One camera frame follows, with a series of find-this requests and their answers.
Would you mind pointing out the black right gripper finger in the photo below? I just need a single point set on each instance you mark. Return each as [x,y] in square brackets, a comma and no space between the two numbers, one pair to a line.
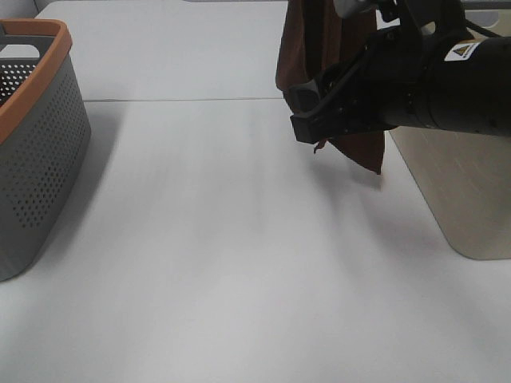
[310,98]
[315,125]

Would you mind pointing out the beige basket grey rim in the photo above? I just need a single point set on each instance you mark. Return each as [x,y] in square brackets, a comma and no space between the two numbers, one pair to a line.
[465,180]

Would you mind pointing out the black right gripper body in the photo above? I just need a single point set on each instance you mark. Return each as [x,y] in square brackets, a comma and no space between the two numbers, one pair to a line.
[384,86]

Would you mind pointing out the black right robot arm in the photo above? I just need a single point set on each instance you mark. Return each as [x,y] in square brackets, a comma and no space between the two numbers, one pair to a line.
[468,83]

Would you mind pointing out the grey perforated basket orange rim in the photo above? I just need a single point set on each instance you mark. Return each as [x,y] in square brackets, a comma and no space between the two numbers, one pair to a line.
[45,134]

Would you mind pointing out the brown towel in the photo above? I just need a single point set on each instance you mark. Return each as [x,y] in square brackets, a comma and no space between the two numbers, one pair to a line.
[315,38]

